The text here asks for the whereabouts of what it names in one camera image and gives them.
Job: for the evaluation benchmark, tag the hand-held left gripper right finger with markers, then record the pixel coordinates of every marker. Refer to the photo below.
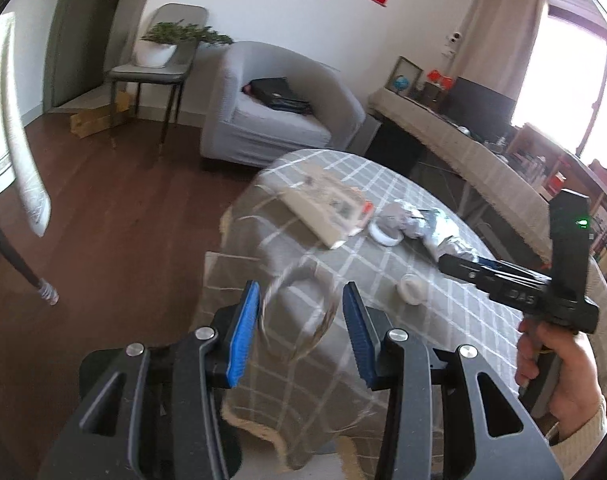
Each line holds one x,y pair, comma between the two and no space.
358,335

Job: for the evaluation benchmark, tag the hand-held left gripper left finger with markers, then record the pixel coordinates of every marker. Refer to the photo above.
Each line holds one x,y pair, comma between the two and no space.
242,332

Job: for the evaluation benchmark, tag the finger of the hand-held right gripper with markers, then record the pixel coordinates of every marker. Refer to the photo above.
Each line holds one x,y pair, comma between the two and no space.
508,270
458,267

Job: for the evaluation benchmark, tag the silver plastic bag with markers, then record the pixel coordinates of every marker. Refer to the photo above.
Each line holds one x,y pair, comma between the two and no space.
428,227

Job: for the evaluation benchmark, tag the white tape roll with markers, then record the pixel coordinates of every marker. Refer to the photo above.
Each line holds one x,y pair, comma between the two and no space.
383,234

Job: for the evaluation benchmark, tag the white cardboard box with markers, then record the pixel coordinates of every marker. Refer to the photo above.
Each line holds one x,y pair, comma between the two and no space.
323,205

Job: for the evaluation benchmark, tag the person's right forearm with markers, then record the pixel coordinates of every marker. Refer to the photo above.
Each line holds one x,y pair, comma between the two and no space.
581,445

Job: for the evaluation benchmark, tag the person's right hand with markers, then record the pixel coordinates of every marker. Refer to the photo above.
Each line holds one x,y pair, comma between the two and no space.
558,380

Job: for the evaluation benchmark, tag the round table with checked tablecloth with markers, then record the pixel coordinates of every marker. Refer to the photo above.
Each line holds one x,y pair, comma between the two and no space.
433,360

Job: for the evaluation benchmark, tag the cluttered bookshelf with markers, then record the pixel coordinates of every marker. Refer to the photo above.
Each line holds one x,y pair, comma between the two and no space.
553,170

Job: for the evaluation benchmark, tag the desk with beige cloth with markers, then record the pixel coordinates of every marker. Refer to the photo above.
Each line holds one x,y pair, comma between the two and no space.
483,170

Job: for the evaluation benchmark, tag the black monitor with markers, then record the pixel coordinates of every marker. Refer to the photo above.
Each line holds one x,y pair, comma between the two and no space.
478,105

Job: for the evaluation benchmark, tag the red ornament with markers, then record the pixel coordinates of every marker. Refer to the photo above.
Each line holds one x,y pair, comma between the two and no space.
441,79

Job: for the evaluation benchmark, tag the small blue globe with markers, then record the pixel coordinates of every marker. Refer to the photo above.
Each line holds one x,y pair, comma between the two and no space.
401,84

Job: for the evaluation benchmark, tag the framed picture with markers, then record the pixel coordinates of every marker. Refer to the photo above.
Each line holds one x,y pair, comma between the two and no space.
413,67

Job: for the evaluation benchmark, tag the grey armchair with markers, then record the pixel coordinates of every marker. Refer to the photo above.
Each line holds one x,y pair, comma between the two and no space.
283,125

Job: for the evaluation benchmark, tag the beige curtain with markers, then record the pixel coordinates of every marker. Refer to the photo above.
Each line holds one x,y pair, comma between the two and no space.
503,40

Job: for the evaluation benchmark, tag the black table leg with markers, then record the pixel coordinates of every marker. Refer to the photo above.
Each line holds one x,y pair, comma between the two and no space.
18,265

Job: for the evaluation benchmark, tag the black bag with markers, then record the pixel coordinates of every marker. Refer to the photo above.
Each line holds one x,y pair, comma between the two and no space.
281,95

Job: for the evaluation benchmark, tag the grey chair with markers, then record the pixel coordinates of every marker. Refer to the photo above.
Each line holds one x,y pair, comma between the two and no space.
153,72

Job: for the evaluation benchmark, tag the potted plant in white pot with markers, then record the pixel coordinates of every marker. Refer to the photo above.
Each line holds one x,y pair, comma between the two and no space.
156,47

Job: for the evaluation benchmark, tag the side table with white cloth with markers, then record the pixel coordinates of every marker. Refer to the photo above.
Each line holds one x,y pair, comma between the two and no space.
13,135

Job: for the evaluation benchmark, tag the grey door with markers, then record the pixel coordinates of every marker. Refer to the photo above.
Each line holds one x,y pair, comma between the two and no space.
78,35

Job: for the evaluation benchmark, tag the white security camera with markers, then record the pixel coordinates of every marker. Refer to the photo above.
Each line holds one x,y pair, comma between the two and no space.
453,41

